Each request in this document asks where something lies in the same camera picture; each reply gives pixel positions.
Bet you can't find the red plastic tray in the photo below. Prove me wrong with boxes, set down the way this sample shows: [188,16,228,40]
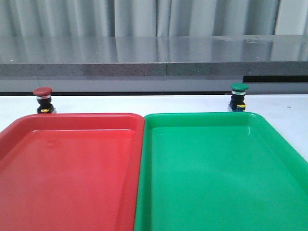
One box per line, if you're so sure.
[0,113,144,231]

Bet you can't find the green mushroom push button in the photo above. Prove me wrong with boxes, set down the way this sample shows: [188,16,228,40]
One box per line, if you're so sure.
[229,83,249,112]

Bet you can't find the green plastic tray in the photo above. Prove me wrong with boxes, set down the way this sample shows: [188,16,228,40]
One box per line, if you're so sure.
[134,112,308,231]

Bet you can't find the red mushroom push button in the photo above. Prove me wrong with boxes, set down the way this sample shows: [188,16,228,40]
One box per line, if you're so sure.
[33,87,56,114]

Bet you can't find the grey stone counter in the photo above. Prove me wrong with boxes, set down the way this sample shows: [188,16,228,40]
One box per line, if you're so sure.
[0,35,308,95]

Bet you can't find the grey pleated curtain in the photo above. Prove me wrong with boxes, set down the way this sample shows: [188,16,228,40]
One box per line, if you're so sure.
[0,0,308,37]

